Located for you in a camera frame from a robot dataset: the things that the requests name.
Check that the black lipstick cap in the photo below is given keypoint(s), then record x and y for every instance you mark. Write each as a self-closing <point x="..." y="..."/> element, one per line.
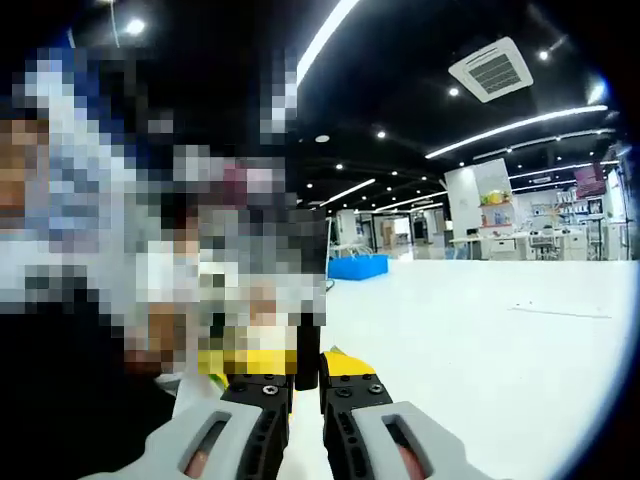
<point x="307" y="360"/>

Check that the person's dark clothing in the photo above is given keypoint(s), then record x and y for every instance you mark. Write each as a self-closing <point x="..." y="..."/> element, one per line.
<point x="75" y="410"/>

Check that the blue plastic bin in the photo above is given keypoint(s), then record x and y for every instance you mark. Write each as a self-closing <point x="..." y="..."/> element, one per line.
<point x="360" y="267"/>

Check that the white office desk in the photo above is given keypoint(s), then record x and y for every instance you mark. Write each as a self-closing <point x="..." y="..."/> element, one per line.
<point x="495" y="246"/>

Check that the white power strip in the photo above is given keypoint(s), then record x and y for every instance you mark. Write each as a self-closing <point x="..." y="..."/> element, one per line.
<point x="560" y="312"/>

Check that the shelf with colourful bottles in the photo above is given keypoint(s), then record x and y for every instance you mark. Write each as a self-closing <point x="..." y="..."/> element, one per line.
<point x="496" y="215"/>

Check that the curved ceiling light strip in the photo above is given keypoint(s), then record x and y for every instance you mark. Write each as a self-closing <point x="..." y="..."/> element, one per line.
<point x="500" y="129"/>

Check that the ceiling air conditioner unit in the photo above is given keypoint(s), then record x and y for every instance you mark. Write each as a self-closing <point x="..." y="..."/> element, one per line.
<point x="492" y="70"/>

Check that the straight ceiling light strip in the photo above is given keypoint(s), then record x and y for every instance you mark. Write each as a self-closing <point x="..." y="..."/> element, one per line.
<point x="330" y="35"/>

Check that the purple wall poster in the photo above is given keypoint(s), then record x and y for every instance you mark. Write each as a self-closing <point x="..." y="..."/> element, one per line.
<point x="590" y="181"/>

